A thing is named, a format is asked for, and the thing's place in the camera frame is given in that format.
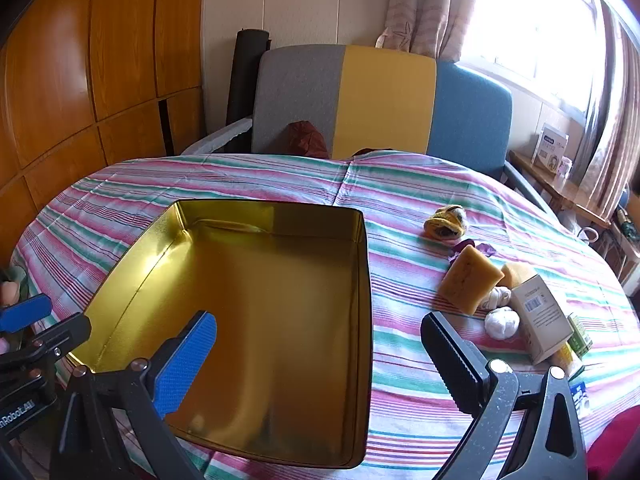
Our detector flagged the white product box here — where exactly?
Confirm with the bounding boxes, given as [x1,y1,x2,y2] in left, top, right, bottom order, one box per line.
[531,122,570,171]

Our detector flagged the white barcode carton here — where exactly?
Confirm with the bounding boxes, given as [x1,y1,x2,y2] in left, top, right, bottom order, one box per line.
[510,275,576,366]

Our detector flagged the window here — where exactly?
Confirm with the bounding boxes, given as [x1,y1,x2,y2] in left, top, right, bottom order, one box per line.
[460,0,616,116]

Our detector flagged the person's red clothing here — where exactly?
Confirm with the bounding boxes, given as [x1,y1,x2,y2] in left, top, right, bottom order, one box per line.
[585,405,640,480]

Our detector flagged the yellow knitted sock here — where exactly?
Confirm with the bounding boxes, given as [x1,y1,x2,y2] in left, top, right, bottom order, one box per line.
[424,205,470,241]

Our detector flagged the pink patterned curtain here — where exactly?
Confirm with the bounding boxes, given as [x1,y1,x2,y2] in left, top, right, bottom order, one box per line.
[377,0,483,63]
[575,0,640,221]

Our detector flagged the rectangular gold tin box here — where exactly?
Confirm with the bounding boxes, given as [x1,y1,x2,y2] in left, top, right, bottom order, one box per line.
[65,199,373,470]

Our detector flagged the grey yellow blue sofa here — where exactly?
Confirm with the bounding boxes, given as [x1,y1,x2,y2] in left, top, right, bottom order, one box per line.
[180,44,551,211]

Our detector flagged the wooden wardrobe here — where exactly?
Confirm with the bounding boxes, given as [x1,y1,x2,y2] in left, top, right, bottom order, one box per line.
[0,0,206,261]

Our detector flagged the striped tablecloth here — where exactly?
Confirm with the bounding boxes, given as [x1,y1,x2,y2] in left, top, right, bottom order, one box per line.
[10,152,636,480]

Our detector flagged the blue tissue pack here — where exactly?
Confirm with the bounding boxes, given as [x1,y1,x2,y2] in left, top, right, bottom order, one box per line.
[570,382,591,416]

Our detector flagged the small green box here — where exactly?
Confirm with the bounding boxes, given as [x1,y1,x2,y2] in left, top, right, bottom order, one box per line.
[567,312,593,356]

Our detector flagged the black rolled mat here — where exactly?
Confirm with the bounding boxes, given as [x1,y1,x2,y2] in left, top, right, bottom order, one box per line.
[225,28,273,126]

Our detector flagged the wooden side shelf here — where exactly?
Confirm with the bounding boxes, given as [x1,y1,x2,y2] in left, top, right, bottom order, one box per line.
[507,150,613,228]

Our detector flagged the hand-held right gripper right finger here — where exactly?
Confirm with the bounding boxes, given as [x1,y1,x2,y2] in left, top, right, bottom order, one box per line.
[420,311,588,480]

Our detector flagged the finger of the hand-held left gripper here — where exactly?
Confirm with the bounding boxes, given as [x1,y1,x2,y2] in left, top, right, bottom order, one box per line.
[0,312,92,381]
[0,294,53,333]

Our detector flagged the white garlic bulb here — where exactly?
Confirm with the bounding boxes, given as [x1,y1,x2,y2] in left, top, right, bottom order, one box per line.
[484,306,521,342]

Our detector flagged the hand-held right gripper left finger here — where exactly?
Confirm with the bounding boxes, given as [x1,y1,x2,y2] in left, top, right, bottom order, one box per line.
[50,310,218,480]

